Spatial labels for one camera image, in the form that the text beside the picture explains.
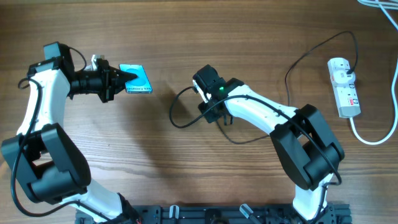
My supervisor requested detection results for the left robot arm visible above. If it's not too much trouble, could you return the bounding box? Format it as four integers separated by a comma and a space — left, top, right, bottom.
1, 42, 142, 223

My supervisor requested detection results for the white power strip cord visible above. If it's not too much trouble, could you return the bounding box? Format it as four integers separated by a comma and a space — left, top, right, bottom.
349, 55, 398, 146

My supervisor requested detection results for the white power strip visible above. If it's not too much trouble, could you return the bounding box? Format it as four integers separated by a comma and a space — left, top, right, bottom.
327, 57, 361, 118

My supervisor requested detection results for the white cables top right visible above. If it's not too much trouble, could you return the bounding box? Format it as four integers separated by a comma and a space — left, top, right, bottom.
356, 0, 398, 32

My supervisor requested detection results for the blue Galaxy smartphone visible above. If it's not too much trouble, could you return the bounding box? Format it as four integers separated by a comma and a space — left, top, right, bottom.
119, 64, 152, 94

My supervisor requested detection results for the white charger plug adapter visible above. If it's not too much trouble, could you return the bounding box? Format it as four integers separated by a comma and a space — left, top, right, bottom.
330, 70, 356, 86

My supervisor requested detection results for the black mounting rail base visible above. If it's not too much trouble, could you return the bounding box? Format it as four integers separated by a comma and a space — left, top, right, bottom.
75, 203, 353, 224

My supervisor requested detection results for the black charger cable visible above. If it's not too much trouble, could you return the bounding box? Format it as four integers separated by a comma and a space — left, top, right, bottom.
214, 30, 359, 146

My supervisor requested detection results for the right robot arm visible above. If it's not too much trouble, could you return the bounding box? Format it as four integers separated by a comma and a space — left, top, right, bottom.
193, 65, 345, 222

